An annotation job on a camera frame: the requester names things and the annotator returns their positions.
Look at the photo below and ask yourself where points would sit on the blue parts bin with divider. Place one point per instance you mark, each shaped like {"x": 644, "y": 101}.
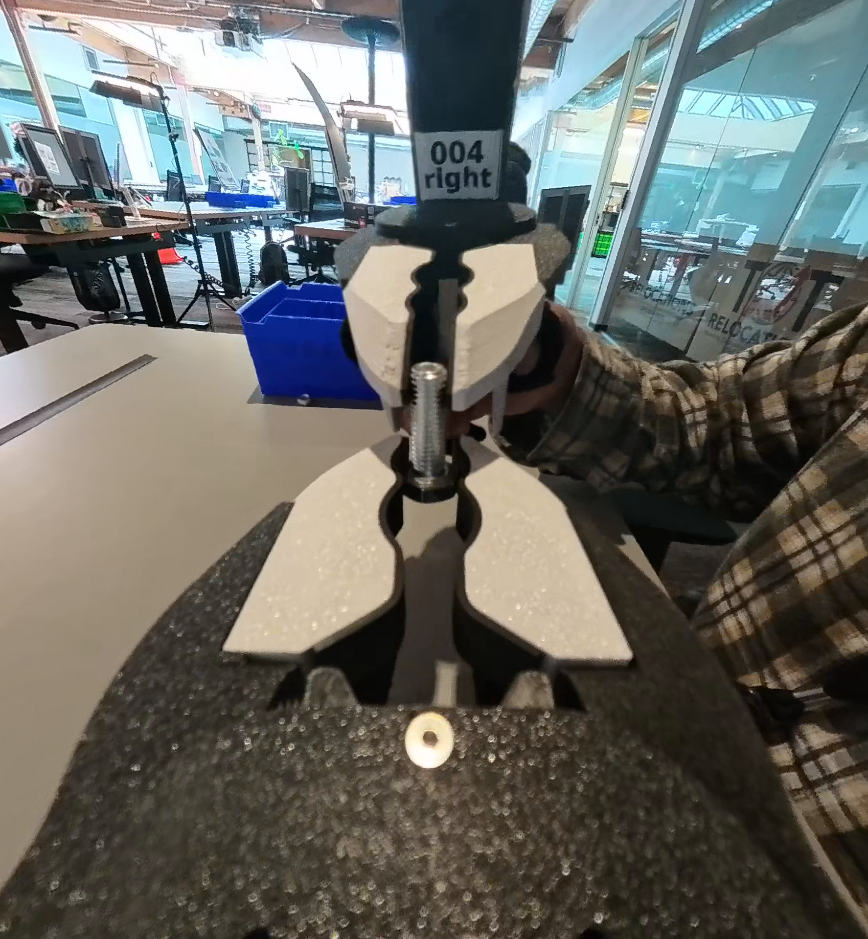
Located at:
{"x": 294, "y": 345}

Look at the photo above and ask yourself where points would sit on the silver hex bolt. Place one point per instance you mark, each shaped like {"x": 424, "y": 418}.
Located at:
{"x": 428, "y": 425}

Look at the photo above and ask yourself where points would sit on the person's right forearm plaid sleeve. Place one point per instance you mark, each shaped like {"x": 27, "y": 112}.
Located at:
{"x": 698, "y": 411}

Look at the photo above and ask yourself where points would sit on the orange traffic cone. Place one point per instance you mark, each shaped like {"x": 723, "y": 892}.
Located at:
{"x": 170, "y": 258}

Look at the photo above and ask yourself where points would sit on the monitor showing white page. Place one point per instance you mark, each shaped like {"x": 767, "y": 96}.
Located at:
{"x": 49, "y": 158}

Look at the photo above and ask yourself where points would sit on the wooden desk with black legs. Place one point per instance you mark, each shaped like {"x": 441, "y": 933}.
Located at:
{"x": 74, "y": 233}

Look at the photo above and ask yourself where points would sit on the blue plastic bin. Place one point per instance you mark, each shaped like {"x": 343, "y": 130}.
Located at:
{"x": 242, "y": 200}

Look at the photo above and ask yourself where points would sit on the black computer monitor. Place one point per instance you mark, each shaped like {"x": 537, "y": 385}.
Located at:
{"x": 96, "y": 158}

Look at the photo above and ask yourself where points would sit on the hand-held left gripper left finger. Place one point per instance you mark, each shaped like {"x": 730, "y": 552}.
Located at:
{"x": 309, "y": 572}

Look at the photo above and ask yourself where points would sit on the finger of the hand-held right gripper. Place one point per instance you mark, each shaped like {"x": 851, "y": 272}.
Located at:
{"x": 375, "y": 323}
{"x": 496, "y": 315}

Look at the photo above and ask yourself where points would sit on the black tripod light stand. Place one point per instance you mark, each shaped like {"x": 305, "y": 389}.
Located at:
{"x": 122, "y": 92}

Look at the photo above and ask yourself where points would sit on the silver hex nut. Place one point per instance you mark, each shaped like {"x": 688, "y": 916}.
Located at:
{"x": 428, "y": 491}

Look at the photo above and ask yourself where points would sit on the person's right hand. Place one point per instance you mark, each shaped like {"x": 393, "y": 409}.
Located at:
{"x": 570, "y": 352}

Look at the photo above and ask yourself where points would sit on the green lit screen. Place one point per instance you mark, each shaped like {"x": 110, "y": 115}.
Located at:
{"x": 603, "y": 244}

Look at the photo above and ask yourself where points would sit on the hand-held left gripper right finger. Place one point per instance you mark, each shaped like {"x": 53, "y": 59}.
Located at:
{"x": 544, "y": 572}

